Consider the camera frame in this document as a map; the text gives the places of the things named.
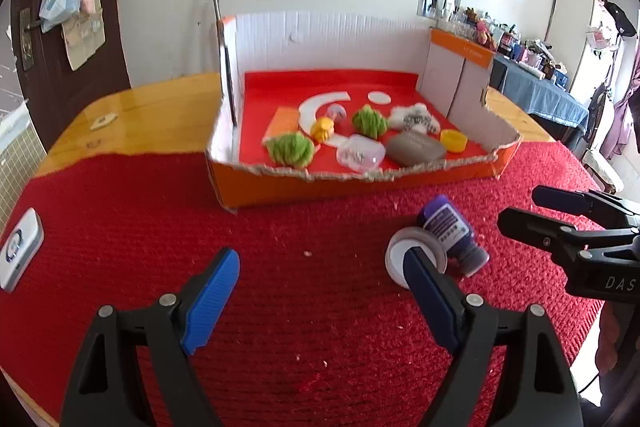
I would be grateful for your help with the purple paint bottle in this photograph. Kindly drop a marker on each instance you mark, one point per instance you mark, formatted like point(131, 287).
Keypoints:
point(457, 239)

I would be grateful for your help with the metal mop pole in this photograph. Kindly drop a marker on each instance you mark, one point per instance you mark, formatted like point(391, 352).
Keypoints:
point(217, 7)

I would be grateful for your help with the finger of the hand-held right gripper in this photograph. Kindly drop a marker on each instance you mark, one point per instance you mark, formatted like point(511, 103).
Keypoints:
point(530, 224)
point(565, 201)

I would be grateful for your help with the yellow bottle cap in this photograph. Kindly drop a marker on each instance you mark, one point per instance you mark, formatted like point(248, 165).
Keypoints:
point(454, 141)

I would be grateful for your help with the clear plastic bag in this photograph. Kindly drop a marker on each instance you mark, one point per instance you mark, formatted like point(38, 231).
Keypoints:
point(57, 4)

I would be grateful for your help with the person's right forearm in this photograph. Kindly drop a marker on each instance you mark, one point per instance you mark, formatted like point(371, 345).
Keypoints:
point(614, 342)

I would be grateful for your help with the orange cardboard box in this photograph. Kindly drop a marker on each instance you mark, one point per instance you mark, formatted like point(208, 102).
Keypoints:
point(360, 187)

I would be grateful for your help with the small clear plastic box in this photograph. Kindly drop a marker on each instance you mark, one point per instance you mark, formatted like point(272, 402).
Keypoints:
point(360, 153)

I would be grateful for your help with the beige hanging organiser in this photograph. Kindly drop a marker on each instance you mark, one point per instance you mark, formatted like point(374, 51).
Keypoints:
point(85, 44)

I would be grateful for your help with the small green yarn pompom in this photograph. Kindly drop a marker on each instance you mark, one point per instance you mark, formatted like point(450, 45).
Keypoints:
point(370, 122)

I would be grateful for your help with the pink toy figure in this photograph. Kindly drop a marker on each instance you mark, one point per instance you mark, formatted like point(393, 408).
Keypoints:
point(337, 112)

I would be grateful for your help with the orange packet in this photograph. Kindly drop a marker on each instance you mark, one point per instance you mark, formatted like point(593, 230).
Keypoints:
point(282, 123)

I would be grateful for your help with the yellow toy figure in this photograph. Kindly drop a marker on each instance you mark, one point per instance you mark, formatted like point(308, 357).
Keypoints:
point(322, 129)

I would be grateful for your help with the small beige tag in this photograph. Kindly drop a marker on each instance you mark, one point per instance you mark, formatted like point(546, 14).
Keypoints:
point(103, 121)

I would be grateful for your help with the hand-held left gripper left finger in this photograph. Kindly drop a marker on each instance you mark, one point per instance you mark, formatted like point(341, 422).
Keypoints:
point(210, 302)

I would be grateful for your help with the purple hanging garment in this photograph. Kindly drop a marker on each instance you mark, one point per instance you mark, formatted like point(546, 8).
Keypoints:
point(625, 117)

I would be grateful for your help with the large green yarn pompom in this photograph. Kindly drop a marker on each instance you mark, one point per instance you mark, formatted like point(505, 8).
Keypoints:
point(290, 149)

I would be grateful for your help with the red knitted mat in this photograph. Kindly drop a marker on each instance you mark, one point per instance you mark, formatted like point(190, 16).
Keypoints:
point(310, 297)

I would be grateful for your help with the white fluffy plush toy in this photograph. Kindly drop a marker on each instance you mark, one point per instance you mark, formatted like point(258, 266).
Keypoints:
point(415, 117)

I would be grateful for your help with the white jar lid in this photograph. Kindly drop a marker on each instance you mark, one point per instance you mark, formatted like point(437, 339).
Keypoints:
point(400, 257)

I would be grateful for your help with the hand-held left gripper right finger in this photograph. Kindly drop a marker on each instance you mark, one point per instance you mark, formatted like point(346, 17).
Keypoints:
point(430, 302)

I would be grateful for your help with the brown door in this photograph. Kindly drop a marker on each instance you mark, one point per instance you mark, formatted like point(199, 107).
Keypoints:
point(115, 42)

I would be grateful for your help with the table with blue cloth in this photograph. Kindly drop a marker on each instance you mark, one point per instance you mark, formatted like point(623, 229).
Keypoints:
point(545, 97)

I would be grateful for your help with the white electronic device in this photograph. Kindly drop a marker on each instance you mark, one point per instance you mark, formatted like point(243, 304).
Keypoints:
point(17, 249)

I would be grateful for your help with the white cabinet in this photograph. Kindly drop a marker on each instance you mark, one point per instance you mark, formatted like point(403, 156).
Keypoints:
point(575, 37)

